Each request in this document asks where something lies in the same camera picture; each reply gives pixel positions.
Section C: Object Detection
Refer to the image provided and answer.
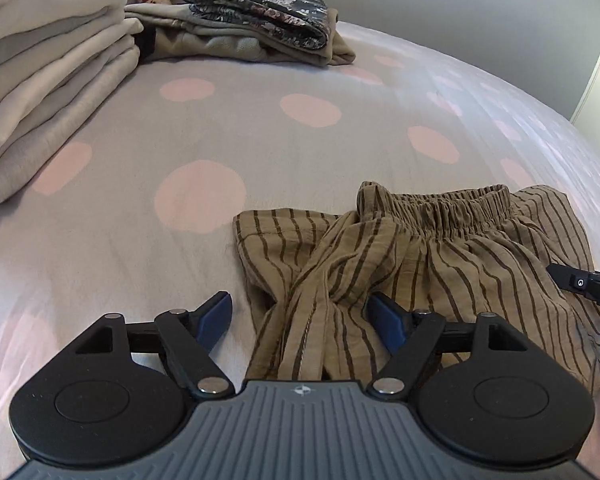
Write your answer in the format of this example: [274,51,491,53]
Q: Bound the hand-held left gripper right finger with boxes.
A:
[367,294,531,400]

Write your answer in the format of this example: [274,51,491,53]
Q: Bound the olive folded garment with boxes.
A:
[152,10,268,61]

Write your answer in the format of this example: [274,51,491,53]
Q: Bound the dark floral folded garment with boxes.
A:
[181,0,331,52]

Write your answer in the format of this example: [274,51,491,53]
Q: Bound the folded cream blanket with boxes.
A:
[0,10,142,206]

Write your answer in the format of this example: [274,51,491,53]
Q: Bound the striped beige pants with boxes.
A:
[232,181,600,393]

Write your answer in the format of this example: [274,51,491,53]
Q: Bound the plain beige garment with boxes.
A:
[124,2,357,67]

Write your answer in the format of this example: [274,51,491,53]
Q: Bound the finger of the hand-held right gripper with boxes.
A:
[546,262,600,307]

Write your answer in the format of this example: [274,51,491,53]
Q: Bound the polka-dot bed sheet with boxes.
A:
[0,20,600,480]

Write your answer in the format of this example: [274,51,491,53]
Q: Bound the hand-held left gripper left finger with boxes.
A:
[72,290,233,400]

